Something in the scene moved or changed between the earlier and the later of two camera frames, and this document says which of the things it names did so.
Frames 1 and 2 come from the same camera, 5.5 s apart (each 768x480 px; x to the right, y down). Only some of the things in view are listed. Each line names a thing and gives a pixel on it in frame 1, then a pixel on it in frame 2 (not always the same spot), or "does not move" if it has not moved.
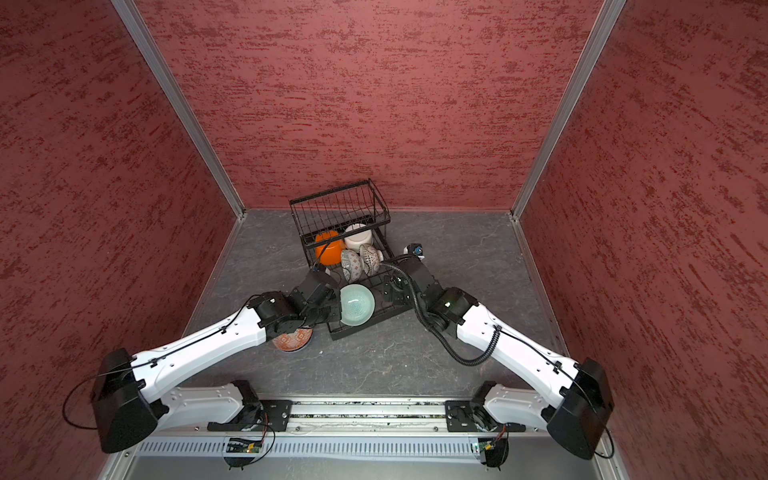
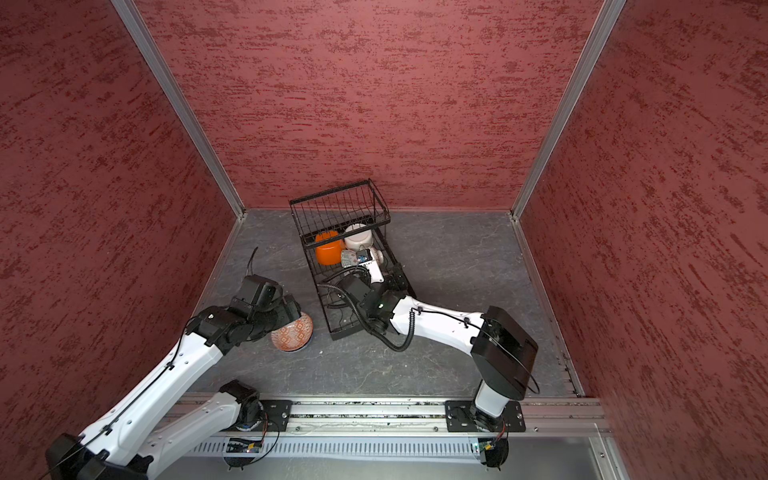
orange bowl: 329,253 does not move
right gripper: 395,287 -> 396,280
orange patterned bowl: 293,341 does not move
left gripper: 331,299 -> 283,316
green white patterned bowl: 352,265 does not move
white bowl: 355,242 does not move
